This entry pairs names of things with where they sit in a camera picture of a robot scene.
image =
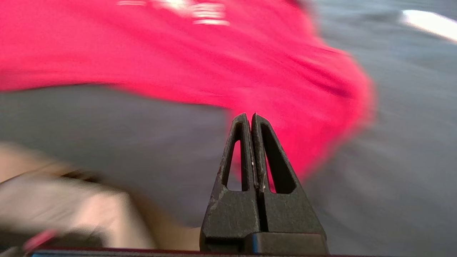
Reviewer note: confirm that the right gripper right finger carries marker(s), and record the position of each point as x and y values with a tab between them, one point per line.
292	214

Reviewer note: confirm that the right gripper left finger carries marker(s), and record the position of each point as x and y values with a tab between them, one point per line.
232	214

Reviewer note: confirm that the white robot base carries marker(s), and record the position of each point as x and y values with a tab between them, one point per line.
64	214

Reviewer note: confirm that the red printed t-shirt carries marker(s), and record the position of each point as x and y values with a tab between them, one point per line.
178	53

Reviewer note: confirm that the long white remote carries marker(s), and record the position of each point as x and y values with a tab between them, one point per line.
428	23

